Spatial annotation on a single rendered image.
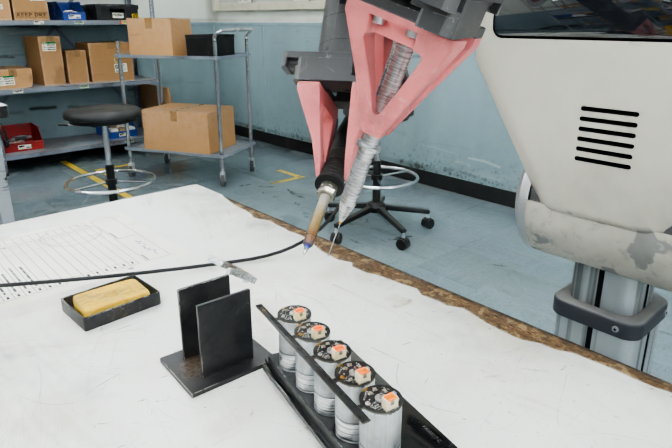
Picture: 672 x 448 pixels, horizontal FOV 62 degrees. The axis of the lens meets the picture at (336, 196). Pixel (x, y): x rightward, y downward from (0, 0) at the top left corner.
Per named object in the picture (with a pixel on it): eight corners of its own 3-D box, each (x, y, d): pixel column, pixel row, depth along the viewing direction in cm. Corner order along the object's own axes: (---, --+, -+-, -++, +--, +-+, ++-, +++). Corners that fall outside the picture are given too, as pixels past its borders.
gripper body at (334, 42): (400, 75, 44) (410, -12, 45) (278, 71, 46) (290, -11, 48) (409, 104, 50) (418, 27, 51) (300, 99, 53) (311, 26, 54)
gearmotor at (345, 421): (360, 422, 37) (361, 355, 36) (381, 445, 35) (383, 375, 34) (328, 435, 36) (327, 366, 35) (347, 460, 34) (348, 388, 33)
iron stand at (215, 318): (253, 410, 46) (307, 301, 47) (163, 393, 40) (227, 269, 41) (217, 375, 50) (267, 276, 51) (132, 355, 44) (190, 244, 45)
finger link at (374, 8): (306, 117, 34) (357, -45, 30) (357, 102, 40) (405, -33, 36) (405, 167, 32) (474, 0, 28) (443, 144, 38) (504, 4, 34)
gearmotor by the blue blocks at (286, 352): (303, 359, 44) (301, 301, 43) (317, 375, 42) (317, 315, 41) (274, 368, 43) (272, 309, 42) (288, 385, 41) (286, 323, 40)
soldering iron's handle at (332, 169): (345, 199, 46) (374, 111, 55) (341, 176, 44) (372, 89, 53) (316, 197, 47) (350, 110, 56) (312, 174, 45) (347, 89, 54)
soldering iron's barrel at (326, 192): (318, 253, 41) (338, 194, 46) (315, 238, 40) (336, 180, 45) (299, 251, 42) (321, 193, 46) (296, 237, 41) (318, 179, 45)
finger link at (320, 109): (371, 174, 43) (385, 58, 44) (282, 167, 44) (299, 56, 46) (384, 192, 49) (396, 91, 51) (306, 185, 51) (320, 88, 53)
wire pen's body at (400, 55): (352, 211, 36) (414, 47, 32) (332, 200, 37) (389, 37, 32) (363, 204, 38) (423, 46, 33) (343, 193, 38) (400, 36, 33)
